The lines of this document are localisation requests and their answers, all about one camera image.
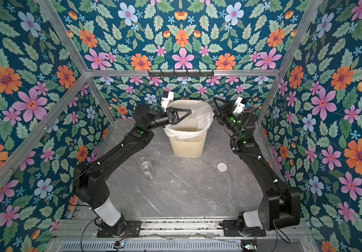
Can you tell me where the cream ribbed trash bin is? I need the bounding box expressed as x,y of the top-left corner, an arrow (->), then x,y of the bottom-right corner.
169,133 -> 207,159

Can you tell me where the white plastic bin liner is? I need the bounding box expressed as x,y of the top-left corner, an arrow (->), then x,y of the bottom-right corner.
164,100 -> 214,139

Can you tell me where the black hook rail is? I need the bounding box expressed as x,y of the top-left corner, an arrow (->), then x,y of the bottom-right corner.
147,70 -> 215,78

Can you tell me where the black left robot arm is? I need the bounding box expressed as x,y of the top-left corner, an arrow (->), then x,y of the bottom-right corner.
73,104 -> 192,237

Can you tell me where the clear jar with flower tea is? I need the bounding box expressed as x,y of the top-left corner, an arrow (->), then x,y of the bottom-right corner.
139,157 -> 155,179

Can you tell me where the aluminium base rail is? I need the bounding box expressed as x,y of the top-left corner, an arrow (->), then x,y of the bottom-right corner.
46,217 -> 320,252

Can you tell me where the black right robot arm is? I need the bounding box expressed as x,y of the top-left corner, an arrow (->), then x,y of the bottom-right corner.
214,97 -> 300,235

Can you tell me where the white jar lid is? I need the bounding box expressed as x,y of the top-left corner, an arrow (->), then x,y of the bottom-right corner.
217,162 -> 228,173

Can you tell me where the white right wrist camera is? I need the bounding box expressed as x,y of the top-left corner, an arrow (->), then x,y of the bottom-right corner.
233,97 -> 247,115

